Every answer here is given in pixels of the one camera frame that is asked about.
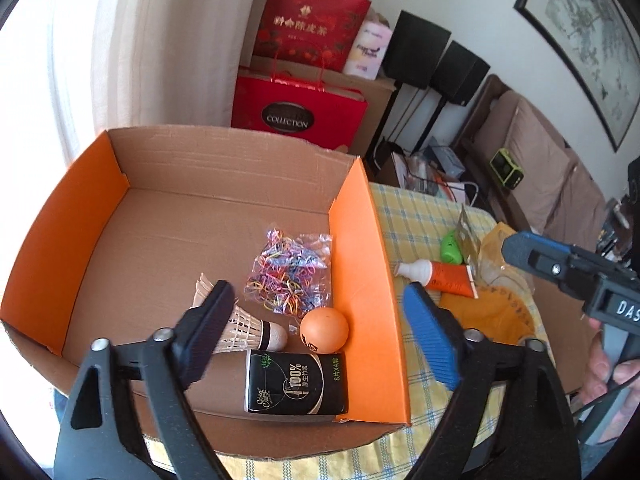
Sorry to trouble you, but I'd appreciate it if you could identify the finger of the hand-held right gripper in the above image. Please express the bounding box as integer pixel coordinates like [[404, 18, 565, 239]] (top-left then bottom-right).
[[502, 231, 626, 302]]

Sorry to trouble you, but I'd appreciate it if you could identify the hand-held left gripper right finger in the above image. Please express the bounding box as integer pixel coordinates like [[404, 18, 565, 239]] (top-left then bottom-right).
[[402, 282, 583, 480]]

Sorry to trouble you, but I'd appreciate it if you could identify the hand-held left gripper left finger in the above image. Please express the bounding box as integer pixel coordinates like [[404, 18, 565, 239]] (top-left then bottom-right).
[[52, 280, 236, 480]]

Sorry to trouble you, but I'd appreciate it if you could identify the gold foil packet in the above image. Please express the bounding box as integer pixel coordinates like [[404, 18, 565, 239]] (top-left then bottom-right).
[[477, 222, 538, 293]]

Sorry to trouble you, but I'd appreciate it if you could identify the shiny plastic packet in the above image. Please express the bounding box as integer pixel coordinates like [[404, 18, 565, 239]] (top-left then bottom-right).
[[457, 207, 483, 265]]

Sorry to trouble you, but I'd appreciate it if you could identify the orange tube white cap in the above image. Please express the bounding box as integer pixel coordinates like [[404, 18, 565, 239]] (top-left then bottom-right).
[[394, 259, 480, 300]]

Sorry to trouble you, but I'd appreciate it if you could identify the green plastic toy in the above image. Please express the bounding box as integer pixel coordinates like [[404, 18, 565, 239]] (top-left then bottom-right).
[[440, 230, 463, 265]]

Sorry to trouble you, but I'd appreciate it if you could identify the orange patterned towel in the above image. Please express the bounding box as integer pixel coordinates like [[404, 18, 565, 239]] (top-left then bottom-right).
[[440, 290, 543, 356]]

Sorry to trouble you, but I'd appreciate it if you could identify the orange cardboard box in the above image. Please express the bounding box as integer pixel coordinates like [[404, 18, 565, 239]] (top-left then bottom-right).
[[0, 126, 413, 461]]

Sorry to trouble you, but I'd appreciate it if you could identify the person's right hand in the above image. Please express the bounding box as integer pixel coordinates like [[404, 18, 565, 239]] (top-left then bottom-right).
[[586, 320, 640, 403]]

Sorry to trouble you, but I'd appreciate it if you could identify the white feather shuttlecock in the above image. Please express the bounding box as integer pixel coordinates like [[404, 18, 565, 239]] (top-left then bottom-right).
[[192, 272, 290, 356]]

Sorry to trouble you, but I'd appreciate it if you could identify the brown sofa cushion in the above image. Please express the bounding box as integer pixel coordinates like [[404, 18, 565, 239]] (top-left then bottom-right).
[[545, 145, 613, 246], [472, 91, 571, 233]]

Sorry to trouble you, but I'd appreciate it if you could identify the green black device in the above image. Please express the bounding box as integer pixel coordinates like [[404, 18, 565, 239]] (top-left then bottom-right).
[[489, 149, 526, 190]]

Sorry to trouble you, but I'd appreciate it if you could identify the black tissue pack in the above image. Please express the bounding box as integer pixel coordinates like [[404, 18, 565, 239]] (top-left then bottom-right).
[[244, 349, 350, 416]]

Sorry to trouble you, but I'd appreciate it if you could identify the bag of colourful rubber bands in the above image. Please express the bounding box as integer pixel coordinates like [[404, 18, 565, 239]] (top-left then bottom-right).
[[242, 227, 335, 318]]

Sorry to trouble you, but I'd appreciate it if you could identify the orange ping pong ball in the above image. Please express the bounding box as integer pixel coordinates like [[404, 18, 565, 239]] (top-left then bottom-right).
[[299, 308, 349, 352]]

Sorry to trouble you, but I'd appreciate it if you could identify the yellow checked tablecloth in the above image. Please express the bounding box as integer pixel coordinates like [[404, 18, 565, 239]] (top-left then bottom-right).
[[142, 182, 551, 480]]

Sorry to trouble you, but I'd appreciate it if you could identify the white blue small carton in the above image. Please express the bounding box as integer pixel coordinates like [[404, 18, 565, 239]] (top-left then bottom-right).
[[425, 145, 463, 178]]

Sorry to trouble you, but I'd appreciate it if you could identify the clear plastic container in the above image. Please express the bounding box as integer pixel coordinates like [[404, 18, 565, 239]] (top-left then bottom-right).
[[407, 155, 441, 193]]

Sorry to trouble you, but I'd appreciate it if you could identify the white printed paper bag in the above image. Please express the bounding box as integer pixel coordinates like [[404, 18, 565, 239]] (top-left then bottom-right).
[[390, 152, 416, 186]]

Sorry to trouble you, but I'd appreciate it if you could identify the black speaker stand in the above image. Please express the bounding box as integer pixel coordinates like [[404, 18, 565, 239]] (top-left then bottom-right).
[[410, 95, 451, 156], [380, 85, 416, 156]]

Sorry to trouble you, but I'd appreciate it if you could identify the black speaker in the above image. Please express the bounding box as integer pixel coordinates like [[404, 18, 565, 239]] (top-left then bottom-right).
[[382, 10, 452, 90], [432, 40, 491, 107]]

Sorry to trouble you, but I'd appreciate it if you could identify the framed ink painting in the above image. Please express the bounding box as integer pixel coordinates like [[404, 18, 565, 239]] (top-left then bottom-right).
[[514, 0, 640, 153]]

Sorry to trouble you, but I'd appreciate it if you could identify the red gift bag oval label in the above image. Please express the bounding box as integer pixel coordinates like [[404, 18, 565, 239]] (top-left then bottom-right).
[[231, 52, 368, 151]]

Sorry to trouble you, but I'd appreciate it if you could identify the pink white tissue pack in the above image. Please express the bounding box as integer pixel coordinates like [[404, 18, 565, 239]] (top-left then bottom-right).
[[342, 20, 391, 81]]

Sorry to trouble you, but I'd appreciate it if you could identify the red gift bag gold print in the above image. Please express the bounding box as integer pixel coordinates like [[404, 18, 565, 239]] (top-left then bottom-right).
[[251, 0, 372, 73]]

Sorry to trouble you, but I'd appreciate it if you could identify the white curtain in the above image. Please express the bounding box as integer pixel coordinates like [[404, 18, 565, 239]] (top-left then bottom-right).
[[45, 0, 281, 161]]

